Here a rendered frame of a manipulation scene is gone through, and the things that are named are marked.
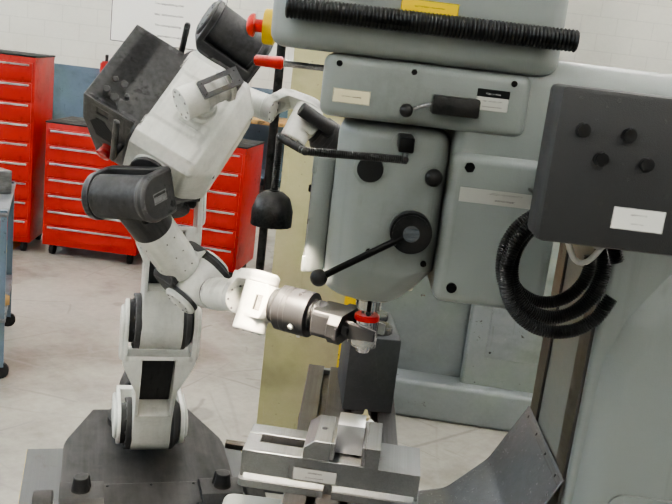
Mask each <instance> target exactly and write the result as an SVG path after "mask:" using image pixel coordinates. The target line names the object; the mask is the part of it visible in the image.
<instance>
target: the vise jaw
mask: <svg viewBox="0 0 672 504"><path fill-rule="evenodd" d="M339 419H340V417H335V416H328V415H319V416H318V417H316V418H314V419H313V420H311V422H310V425H309V429H308V433H307V436H306V440H305V443H304V447H303V454H302V458H307V459H313V460H320V461H327V462H329V460H333V459H334V454H335V447H336V439H337V431H338V424H339Z"/></svg>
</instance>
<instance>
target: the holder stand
mask: <svg viewBox="0 0 672 504"><path fill-rule="evenodd" d="M375 313H377V314H378V315H379V316H380V318H379V321H380V322H382V323H385V324H386V331H385V334H384V335H380V334H377V341H376V347H375V348H374V349H371V350H370V351H369V352H368V353H359V352H357V351H356V348H355V347H353V346H352V345H351V339H347V340H345V341H344V342H342V343H341V350H340V358H339V367H338V381H339V388H340V395H341V403H342V408H343V409H349V410H360V411H364V410H365V409H367V410H368V411H372V412H383V413H391V411H392V404H393V397H394V390H395V383H396V376H397V369H398V362H399V355H400V348H401V339H400V336H399V334H398V331H397V328H396V326H395V323H394V320H393V318H392V315H391V313H389V312H386V311H384V310H380V311H378V312H375Z"/></svg>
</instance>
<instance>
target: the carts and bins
mask: <svg viewBox="0 0 672 504"><path fill-rule="evenodd" d="M15 186H16V183H15V181H12V171H11V170H7V169H4V168H1V167H0V379H1V378H4V377H6V376H7V375H8V372H9V367H8V365H7V364H6V363H4V329H5V326H7V327H9V326H12V325H13V324H14V323H15V319H16V318H15V315H14V314H13V313H11V298H12V280H13V273H12V263H13V227H14V192H15ZM7 217H8V227H7ZM6 254H7V265H6Z"/></svg>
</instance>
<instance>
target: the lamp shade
mask: <svg viewBox="0 0 672 504"><path fill-rule="evenodd" d="M292 216H293V210H292V205H291V200H290V198H289V197H288V196H287V195H286V194H285V193H284V192H282V191H280V190H277V191H275V190H271V189H269V190H265V191H263V192H261V193H260V194H258V195H257V197H256V199H255V201H254V204H253V206H252V210H251V221H250V223H251V224H252V225H254V226H257V227H261V228H266V229H277V230H282V229H289V228H291V226H292Z"/></svg>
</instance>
